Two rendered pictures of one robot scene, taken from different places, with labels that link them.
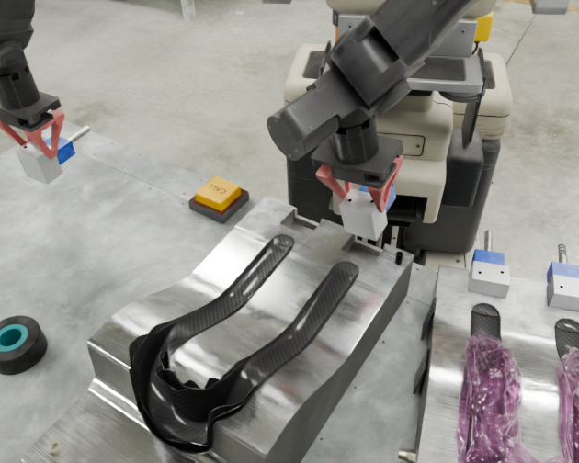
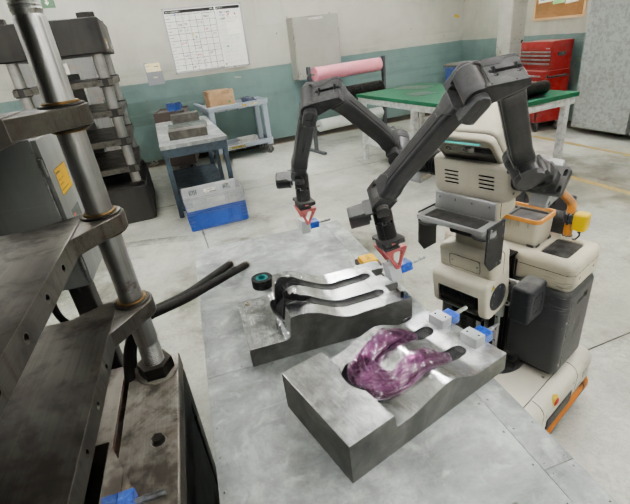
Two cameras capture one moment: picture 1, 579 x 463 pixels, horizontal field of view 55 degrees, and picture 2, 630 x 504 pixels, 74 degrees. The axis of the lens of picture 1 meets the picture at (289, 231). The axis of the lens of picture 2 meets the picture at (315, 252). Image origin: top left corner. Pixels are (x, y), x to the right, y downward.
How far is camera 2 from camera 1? 79 cm
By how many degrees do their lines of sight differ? 37
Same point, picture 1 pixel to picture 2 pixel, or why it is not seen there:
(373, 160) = (388, 240)
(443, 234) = (532, 352)
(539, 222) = not seen: outside the picture
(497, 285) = (438, 320)
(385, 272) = (393, 298)
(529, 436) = (386, 360)
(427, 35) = (385, 187)
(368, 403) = not seen: hidden behind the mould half
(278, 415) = (303, 310)
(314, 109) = (357, 210)
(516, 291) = (451, 330)
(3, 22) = (295, 168)
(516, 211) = not seen: outside the picture
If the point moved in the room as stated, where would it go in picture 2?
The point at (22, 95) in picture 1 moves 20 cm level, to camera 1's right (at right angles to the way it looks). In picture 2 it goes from (302, 196) to (344, 204)
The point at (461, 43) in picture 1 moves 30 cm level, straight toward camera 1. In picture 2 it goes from (489, 213) to (419, 243)
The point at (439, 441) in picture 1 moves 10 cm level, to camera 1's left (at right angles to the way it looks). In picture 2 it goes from (354, 349) to (324, 336)
